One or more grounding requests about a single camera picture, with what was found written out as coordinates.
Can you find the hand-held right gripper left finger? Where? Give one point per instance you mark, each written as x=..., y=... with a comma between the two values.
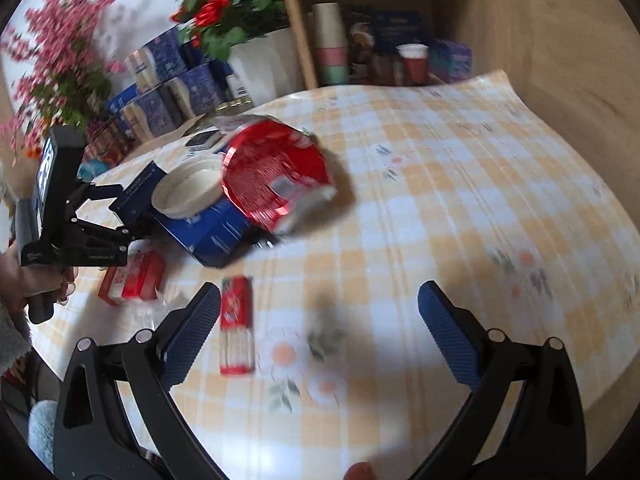
x=192, y=330

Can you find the yellow checked floral tablecloth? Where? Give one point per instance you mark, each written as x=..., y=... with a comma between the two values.
x=450, y=185

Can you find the red stick packet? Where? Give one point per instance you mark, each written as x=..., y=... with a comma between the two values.
x=235, y=310

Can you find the small purple blue box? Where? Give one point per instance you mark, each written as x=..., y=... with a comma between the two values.
x=450, y=60

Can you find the small blue white box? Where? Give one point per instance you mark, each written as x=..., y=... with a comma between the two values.
x=237, y=87

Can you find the wooden shelf unit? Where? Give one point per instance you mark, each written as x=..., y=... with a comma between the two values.
x=300, y=25

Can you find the person's right hand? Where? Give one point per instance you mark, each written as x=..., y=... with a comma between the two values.
x=361, y=472

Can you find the teal decorative piece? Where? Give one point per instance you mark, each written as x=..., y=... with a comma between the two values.
x=90, y=171

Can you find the red plastic cup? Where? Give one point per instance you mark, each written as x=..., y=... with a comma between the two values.
x=412, y=67

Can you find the brass decorative tray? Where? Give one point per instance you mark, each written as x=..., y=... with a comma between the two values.
x=225, y=110

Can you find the small dark box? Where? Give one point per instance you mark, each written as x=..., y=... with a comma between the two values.
x=202, y=139

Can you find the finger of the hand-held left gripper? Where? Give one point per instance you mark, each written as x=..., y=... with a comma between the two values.
x=100, y=192
x=100, y=232

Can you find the red rose plant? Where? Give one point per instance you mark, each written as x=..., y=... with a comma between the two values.
x=215, y=10

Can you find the small red white box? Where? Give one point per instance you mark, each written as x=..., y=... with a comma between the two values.
x=132, y=280

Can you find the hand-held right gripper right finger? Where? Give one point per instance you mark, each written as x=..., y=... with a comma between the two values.
x=450, y=335

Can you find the dark glass cup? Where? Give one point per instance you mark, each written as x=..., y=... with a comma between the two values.
x=385, y=70

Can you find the person's left forearm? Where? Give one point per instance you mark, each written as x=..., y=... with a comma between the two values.
x=10, y=335

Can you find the white round cup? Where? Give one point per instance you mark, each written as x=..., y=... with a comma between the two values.
x=200, y=175

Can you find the dark blue picture box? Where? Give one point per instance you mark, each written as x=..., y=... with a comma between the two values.
x=380, y=30

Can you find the clear plastic wrapper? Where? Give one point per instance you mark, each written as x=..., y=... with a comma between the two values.
x=150, y=315

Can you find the white flower pot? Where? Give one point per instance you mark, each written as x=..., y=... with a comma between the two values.
x=265, y=70

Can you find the blue gold gift box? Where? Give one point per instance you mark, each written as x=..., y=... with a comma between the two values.
x=160, y=55
x=195, y=89
x=150, y=112

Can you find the wooden fence planter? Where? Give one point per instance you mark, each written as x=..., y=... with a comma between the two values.
x=107, y=142

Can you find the pink blossom plant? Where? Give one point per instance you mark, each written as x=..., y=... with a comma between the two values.
x=60, y=35

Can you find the person's left hand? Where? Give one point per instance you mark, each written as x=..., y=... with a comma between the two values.
x=15, y=280

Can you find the flat blue box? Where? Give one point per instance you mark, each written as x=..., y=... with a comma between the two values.
x=119, y=102

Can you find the stack of pastel paper cups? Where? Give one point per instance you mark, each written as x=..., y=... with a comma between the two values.
x=330, y=45

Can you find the blue carton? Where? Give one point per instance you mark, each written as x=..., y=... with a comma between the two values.
x=215, y=240

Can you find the red foil snack bag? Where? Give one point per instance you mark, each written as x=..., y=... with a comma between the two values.
x=270, y=170

